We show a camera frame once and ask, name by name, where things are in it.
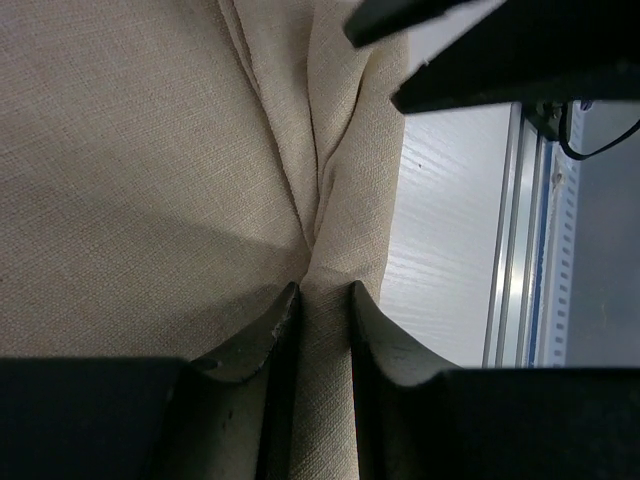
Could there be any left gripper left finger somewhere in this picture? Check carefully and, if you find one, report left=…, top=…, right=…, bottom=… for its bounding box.
left=1, top=283, right=301, bottom=479

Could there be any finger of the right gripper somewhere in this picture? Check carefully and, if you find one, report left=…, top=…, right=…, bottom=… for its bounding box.
left=392, top=1, right=639, bottom=115
left=343, top=0, right=474, bottom=48

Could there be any white slotted cable duct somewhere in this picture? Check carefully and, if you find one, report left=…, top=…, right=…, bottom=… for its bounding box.
left=547, top=99, right=591, bottom=369

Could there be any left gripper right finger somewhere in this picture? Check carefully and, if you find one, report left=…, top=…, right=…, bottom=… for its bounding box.
left=349, top=282, right=639, bottom=479

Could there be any beige cloth napkin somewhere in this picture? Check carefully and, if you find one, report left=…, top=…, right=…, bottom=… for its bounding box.
left=1, top=1, right=409, bottom=479

